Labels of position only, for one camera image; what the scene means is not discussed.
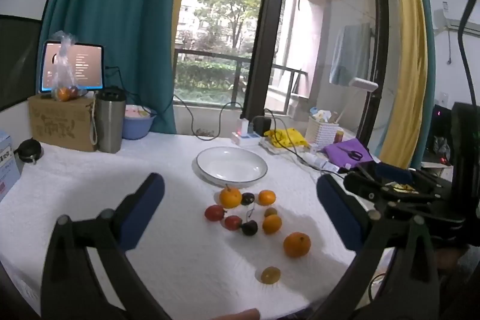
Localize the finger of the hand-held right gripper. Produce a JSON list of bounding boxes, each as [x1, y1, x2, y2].
[[343, 171, 424, 210], [356, 161, 443, 189]]

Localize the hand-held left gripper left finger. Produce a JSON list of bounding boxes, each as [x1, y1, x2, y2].
[[40, 172, 173, 320]]

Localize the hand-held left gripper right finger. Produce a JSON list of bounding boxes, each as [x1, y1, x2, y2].
[[311, 175, 441, 320]]

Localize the large orange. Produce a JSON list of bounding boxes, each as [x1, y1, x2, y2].
[[283, 232, 312, 259]]

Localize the small orange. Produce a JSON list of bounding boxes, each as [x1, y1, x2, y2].
[[262, 214, 283, 235], [258, 190, 277, 207]]

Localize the orange with stem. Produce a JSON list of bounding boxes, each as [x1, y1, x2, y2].
[[219, 184, 243, 209]]

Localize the dark cherry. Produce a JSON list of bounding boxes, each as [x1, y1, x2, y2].
[[241, 205, 259, 236]]

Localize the yellow-brown longan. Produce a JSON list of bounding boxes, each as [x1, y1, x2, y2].
[[261, 266, 282, 284]]

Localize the white plate with dark rim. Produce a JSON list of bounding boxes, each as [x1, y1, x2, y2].
[[196, 146, 269, 189]]

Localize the person's left hand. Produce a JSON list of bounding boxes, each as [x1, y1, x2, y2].
[[215, 308, 261, 320]]

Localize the black scissors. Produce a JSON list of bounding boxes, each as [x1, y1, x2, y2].
[[335, 148, 364, 161]]

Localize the purple cloth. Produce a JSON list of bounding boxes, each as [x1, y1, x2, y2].
[[322, 138, 375, 168]]

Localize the white tube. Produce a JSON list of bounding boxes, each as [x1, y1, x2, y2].
[[300, 151, 338, 172]]

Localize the white woven basket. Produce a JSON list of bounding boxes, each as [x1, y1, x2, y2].
[[304, 115, 340, 149]]

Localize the printed packets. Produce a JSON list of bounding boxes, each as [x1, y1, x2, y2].
[[309, 106, 340, 124]]

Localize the blue bowl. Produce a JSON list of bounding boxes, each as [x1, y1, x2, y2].
[[122, 104, 157, 140]]

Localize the yellow plastic bag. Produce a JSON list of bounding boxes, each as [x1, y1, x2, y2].
[[263, 127, 310, 149]]

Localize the stainless steel tumbler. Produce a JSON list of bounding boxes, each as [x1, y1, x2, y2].
[[94, 88, 127, 154]]

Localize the folded white cloth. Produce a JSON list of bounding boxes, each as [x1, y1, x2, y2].
[[259, 138, 312, 155]]

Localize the white desk lamp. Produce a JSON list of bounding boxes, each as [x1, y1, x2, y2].
[[337, 77, 379, 126]]

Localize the white inner bowl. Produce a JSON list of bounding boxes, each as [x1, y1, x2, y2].
[[125, 104, 152, 118]]

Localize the teal curtain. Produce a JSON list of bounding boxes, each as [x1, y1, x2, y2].
[[407, 0, 437, 167], [39, 0, 188, 135]]

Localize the black power adapter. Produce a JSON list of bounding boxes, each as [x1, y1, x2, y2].
[[253, 115, 272, 135]]

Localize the cardboard box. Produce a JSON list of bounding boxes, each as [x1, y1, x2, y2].
[[27, 94, 99, 153]]

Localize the white power strip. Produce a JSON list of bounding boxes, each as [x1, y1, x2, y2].
[[230, 130, 271, 148]]

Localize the light blue towel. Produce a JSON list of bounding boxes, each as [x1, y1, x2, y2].
[[330, 23, 374, 86]]

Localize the black round device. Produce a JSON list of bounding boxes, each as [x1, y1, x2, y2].
[[17, 138, 45, 165]]

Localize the white air conditioner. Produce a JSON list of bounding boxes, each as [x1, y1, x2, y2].
[[433, 7, 480, 34]]

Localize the clear plastic bag with oranges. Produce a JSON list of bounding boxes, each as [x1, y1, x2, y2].
[[50, 31, 81, 102]]

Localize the blue and white carton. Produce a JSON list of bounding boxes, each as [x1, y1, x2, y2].
[[0, 130, 22, 202]]

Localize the tablet with lit screen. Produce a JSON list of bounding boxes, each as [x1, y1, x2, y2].
[[38, 40, 105, 94]]

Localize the balcony railing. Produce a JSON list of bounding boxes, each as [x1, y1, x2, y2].
[[173, 48, 302, 99]]

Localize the black adapter cable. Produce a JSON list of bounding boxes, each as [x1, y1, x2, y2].
[[264, 109, 346, 176]]

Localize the black charger cable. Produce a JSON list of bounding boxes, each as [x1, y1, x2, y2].
[[105, 66, 246, 137]]

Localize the black hanging cable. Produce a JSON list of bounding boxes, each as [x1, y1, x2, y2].
[[457, 0, 480, 103]]

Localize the dark door frame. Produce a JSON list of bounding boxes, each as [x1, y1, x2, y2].
[[242, 0, 297, 120]]

